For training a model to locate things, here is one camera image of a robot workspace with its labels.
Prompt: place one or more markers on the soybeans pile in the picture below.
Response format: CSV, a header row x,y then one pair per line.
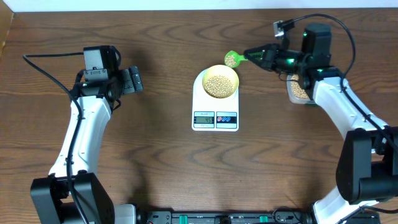
x,y
296,89

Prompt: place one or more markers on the soybeans in yellow bowl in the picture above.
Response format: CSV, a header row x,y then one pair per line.
x,y
219,86

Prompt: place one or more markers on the soybeans in green scoop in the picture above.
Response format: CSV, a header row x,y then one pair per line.
x,y
230,61

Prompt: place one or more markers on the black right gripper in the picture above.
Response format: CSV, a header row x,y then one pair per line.
x,y
268,57

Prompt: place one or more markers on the yellow bowl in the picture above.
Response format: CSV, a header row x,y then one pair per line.
x,y
224,71

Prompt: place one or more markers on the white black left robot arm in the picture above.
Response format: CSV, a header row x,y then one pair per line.
x,y
72,193

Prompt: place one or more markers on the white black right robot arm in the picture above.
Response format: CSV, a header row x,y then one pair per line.
x,y
367,168

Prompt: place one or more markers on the green tape strip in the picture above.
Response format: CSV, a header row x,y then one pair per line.
x,y
311,105

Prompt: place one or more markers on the white digital kitchen scale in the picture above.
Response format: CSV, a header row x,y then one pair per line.
x,y
213,114

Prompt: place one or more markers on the clear plastic container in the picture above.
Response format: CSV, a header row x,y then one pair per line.
x,y
292,98

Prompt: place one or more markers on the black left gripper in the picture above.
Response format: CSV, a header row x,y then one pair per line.
x,y
130,86

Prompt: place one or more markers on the green plastic measuring scoop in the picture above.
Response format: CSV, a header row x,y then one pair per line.
x,y
252,57

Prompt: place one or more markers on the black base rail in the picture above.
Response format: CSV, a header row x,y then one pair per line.
x,y
283,216

